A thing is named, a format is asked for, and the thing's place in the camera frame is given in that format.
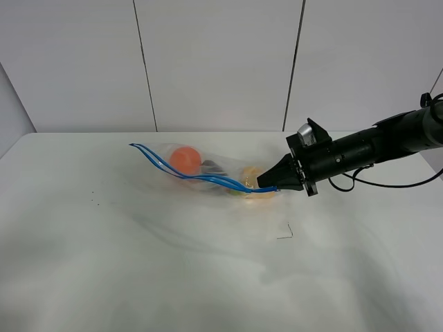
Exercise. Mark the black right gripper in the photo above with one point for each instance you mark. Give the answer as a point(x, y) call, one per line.
point(283, 175)

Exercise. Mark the clear zip bag blue seal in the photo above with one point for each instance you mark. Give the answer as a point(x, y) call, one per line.
point(158, 175)

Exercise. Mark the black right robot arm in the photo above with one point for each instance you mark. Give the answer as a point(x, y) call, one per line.
point(314, 156)

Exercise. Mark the yellow toy fruit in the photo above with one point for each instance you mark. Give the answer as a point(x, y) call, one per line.
point(249, 180)

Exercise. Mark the dark purple toy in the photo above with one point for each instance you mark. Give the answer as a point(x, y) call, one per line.
point(211, 167)

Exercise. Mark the orange ball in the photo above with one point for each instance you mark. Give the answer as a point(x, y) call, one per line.
point(186, 160)

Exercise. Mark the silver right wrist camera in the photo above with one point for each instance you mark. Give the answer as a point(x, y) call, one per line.
point(306, 135)

